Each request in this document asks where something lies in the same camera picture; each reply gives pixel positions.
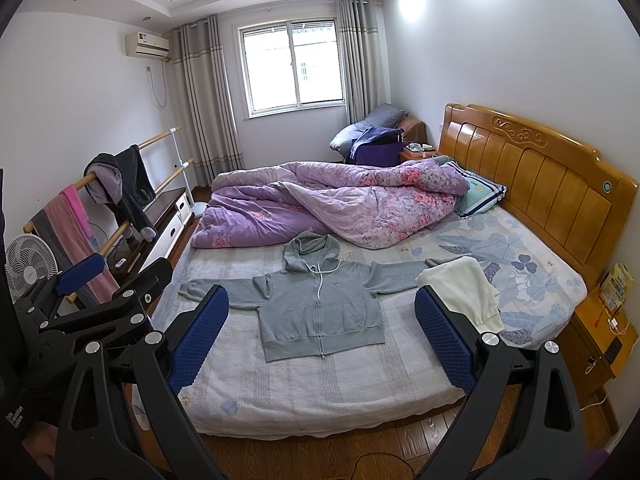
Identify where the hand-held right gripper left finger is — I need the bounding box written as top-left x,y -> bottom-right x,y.
54,284 -> 231,480

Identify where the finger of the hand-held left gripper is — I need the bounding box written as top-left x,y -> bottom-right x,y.
35,258 -> 174,357
15,254 -> 109,322

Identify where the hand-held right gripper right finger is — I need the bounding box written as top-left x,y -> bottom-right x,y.
414,284 -> 586,480

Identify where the cream white garment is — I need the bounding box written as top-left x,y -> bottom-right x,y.
415,256 -> 505,333

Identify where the grey zip hoodie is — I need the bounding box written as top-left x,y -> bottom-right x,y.
177,232 -> 463,363

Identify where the wooden clothes rack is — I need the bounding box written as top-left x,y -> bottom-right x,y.
24,127 -> 197,306

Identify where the grey and pink towel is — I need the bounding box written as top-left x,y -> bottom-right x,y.
29,200 -> 122,307

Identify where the white electric fan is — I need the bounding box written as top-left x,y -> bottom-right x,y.
5,233 -> 61,305

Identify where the bright pink cloth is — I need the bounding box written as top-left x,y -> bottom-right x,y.
59,184 -> 97,241

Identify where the white tv cabinet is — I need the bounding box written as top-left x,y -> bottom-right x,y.
124,187 -> 197,281

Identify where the pale patterned bed sheet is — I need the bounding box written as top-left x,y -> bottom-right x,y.
150,207 -> 588,436

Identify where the dark hooded jacket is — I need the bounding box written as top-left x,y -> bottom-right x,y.
84,144 -> 158,241

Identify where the wooden nightstand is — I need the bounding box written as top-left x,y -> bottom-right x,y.
398,149 -> 442,163
564,284 -> 630,413

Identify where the blue striped pillow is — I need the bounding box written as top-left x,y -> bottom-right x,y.
455,170 -> 508,219

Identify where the yellow package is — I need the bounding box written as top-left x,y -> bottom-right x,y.
599,260 -> 629,312

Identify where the purple floral quilt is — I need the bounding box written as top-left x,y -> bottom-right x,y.
191,159 -> 471,251

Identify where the wooden bed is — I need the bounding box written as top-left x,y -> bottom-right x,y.
150,102 -> 630,436

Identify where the grey curtain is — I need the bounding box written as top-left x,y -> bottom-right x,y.
335,0 -> 394,122
169,14 -> 247,190

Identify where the dark purple blanket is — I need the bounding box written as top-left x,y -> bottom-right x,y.
349,126 -> 406,167

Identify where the brown armchair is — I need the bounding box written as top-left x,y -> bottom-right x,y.
396,115 -> 427,147

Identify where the grey-blue bedding bundle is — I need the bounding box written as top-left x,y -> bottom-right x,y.
329,103 -> 409,162

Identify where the white air conditioner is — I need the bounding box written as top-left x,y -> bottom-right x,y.
124,31 -> 171,59

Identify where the window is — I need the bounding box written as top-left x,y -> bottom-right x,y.
238,18 -> 348,115

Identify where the black floor cable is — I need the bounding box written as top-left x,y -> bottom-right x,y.
349,451 -> 427,480

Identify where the white cable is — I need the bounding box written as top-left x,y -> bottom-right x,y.
579,374 -> 617,412

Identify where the air conditioner cable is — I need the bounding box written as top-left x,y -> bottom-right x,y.
145,64 -> 169,109

